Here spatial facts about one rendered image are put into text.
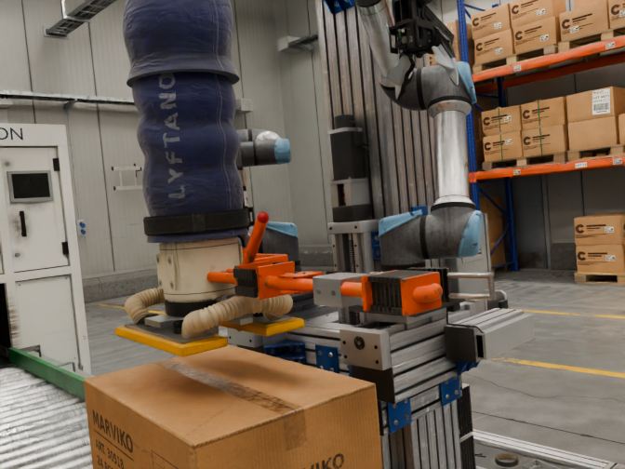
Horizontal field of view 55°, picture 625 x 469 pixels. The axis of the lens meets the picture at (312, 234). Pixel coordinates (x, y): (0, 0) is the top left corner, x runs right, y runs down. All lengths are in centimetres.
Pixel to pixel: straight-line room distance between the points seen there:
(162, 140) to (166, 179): 8
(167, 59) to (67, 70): 1023
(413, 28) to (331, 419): 78
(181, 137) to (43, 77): 1008
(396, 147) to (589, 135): 671
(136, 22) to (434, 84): 79
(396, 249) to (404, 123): 47
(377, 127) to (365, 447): 96
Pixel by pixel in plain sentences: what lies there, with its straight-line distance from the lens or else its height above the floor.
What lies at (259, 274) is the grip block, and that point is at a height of 119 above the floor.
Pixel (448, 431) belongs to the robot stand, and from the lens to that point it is 207.
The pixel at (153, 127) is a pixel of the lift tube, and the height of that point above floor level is 150.
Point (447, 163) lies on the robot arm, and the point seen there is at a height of 139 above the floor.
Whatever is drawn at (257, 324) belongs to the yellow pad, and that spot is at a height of 107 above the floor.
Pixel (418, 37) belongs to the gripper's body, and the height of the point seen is 162.
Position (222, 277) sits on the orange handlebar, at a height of 118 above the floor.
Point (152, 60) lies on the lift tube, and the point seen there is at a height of 163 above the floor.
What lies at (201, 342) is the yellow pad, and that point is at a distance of 116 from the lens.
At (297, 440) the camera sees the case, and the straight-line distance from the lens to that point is 113.
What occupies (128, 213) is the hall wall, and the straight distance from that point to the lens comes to 1150.
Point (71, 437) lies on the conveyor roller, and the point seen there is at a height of 54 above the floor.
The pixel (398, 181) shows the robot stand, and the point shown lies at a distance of 181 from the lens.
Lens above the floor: 131
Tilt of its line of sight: 3 degrees down
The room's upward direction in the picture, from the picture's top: 5 degrees counter-clockwise
